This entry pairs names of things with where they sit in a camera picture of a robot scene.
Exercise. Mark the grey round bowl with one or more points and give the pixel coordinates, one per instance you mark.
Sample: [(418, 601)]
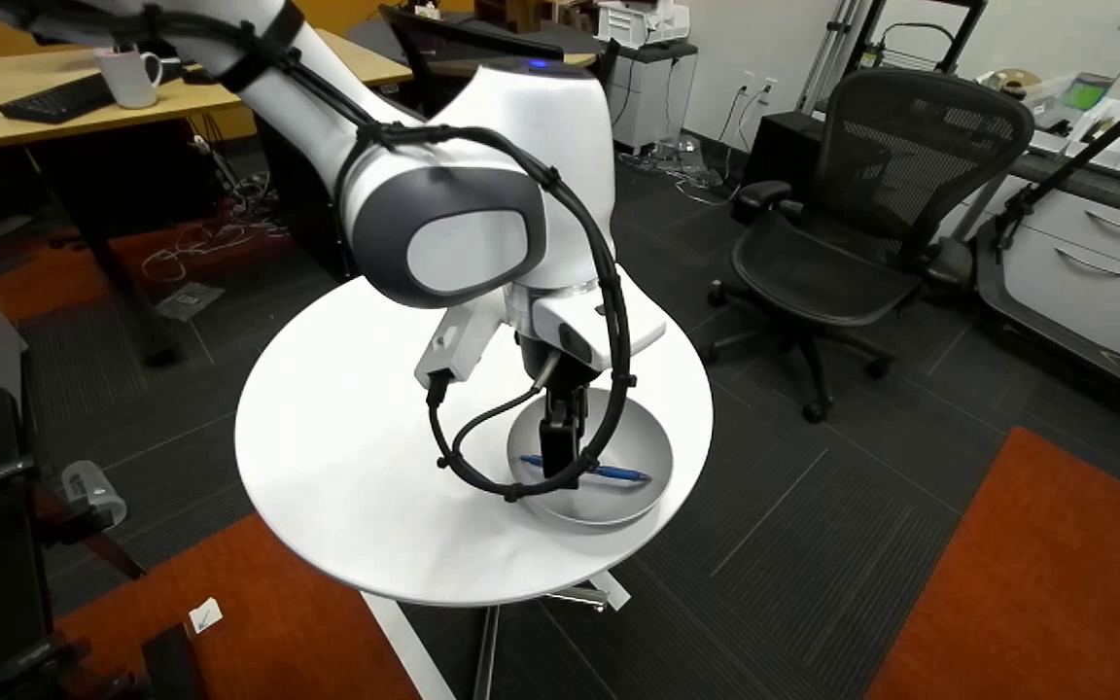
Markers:
[(632, 502)]

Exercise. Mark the blue click pen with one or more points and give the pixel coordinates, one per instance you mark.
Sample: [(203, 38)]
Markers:
[(619, 476)]

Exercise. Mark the light wooden desk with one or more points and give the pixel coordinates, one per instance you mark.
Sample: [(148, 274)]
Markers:
[(29, 74)]

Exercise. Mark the white drawer cabinet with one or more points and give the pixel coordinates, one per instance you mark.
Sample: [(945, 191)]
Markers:
[(1091, 277)]

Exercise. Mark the white storage unit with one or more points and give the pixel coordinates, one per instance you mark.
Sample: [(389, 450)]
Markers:
[(650, 99)]

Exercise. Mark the black floor box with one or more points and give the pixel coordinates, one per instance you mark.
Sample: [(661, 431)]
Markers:
[(789, 148)]

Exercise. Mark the black mesh office chair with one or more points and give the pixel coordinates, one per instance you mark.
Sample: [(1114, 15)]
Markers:
[(820, 265)]

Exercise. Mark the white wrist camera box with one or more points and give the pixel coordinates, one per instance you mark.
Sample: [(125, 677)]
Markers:
[(459, 345)]

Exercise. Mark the black tripod leg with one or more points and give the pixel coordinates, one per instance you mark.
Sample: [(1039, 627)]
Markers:
[(1079, 157)]

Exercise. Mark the white metal table base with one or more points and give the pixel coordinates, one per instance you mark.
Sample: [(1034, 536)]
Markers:
[(405, 649)]

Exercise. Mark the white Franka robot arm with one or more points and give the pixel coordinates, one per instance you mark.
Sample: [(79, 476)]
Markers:
[(457, 157)]

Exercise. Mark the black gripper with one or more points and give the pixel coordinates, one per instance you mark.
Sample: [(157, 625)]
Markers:
[(563, 375)]

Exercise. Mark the small white paper scrap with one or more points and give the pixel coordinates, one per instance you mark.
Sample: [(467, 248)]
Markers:
[(203, 615)]

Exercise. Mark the white mug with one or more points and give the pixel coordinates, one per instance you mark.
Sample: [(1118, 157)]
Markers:
[(131, 74)]

